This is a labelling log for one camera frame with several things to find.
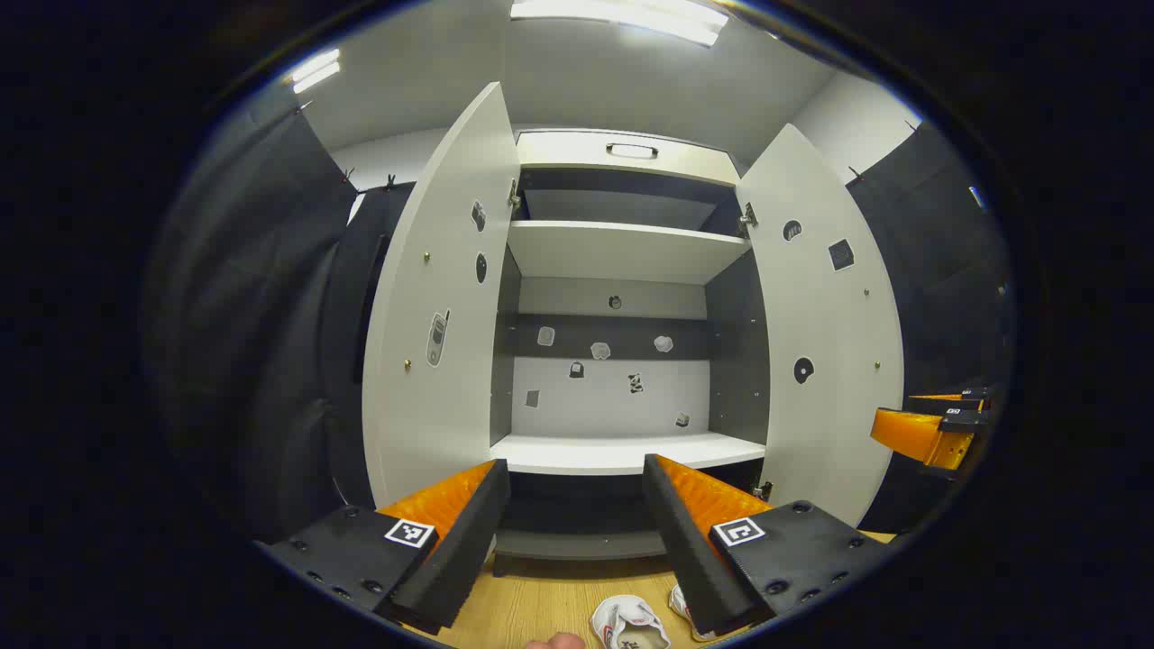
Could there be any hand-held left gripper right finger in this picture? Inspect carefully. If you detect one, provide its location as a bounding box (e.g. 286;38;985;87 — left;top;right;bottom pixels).
642;453;893;639

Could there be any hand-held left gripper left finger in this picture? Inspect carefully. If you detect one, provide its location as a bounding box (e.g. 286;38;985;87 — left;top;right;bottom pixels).
257;458;512;636

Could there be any white shoe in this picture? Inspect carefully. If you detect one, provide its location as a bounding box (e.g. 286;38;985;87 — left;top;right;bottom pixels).
591;595;673;649
668;584;718;643

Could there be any white cabinet door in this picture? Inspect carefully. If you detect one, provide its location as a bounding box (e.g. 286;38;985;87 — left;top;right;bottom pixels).
735;123;905;528
361;81;522;510

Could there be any white shoe cabinet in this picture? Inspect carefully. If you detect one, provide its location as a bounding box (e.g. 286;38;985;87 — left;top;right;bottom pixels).
490;129;774;578

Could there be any white cabinet drawer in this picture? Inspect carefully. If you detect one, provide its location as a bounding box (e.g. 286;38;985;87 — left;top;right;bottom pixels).
516;131;742;187

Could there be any small ceiling light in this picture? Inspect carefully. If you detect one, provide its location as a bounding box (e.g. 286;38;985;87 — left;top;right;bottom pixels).
290;49;343;95

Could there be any long ceiling light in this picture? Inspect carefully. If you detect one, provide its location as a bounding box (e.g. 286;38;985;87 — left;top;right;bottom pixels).
509;0;729;48

